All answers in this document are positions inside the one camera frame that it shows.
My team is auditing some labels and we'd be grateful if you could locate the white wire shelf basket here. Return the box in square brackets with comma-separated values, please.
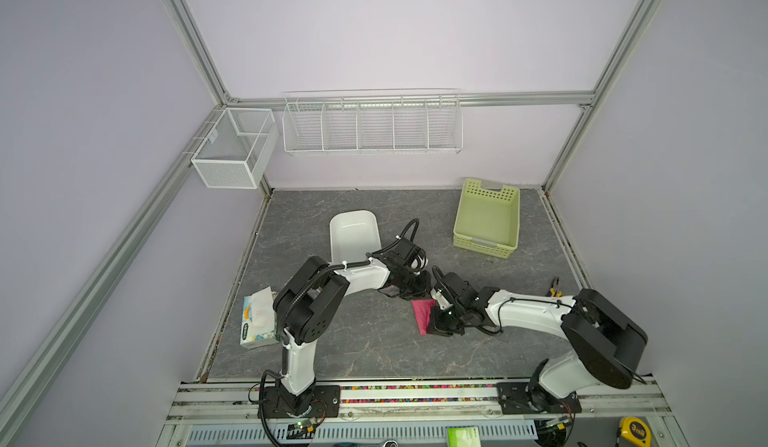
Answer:
[283, 89, 464, 155]

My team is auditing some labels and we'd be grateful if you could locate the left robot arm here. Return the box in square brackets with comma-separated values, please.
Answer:
[258, 210, 432, 419]

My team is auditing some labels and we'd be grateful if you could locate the white plastic tub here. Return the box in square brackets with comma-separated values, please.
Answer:
[329, 210, 382, 264]

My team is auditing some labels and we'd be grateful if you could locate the pink paper napkin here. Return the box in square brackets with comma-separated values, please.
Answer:
[411, 299, 436, 335]

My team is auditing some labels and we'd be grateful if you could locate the white mesh box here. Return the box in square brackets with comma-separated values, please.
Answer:
[192, 108, 278, 190]

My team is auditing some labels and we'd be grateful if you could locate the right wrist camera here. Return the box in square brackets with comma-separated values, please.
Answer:
[431, 288, 453, 311]

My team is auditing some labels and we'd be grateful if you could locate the green box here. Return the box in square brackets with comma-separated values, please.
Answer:
[446, 426, 482, 447]

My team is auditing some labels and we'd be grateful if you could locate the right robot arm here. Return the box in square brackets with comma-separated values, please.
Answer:
[427, 267, 648, 413]

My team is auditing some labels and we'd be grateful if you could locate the yellow tape measure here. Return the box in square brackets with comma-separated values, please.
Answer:
[615, 416, 652, 447]

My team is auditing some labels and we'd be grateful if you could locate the yellow blue tool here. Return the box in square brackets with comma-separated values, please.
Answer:
[546, 276, 563, 298]

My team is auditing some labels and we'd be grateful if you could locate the tissue pack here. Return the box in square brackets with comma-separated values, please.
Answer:
[239, 287, 279, 349]

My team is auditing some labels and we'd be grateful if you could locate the green plastic basket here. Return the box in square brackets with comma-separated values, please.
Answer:
[453, 178, 521, 259]

